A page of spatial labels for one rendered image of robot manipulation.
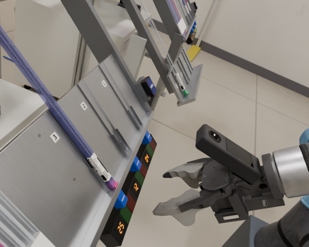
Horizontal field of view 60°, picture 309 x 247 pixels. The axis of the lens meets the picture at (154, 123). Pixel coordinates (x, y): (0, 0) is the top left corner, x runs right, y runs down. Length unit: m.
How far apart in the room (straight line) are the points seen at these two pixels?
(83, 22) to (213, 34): 3.28
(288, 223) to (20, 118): 0.75
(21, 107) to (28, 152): 0.44
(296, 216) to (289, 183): 0.33
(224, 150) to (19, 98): 0.66
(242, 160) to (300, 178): 0.08
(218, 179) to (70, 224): 0.24
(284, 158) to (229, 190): 0.09
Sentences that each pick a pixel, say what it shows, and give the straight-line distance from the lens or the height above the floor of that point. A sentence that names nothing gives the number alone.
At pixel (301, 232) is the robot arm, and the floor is 0.71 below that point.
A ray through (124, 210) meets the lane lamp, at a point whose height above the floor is 0.66.
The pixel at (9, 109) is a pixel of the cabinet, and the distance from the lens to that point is 0.85.
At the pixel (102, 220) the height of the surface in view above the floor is 0.73.
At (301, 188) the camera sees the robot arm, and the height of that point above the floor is 0.92.
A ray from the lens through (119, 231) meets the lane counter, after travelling 0.57.
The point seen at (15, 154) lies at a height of 0.84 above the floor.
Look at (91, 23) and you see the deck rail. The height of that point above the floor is 0.91.
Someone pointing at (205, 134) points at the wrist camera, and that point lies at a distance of 0.41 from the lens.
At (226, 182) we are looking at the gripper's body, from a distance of 0.44.
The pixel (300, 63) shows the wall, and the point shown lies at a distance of 4.04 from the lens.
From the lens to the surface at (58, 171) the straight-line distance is 0.46.
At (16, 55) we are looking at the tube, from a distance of 0.47.
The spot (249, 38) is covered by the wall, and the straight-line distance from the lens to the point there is 3.91.
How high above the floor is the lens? 1.14
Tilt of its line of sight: 35 degrees down
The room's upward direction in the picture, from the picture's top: 22 degrees clockwise
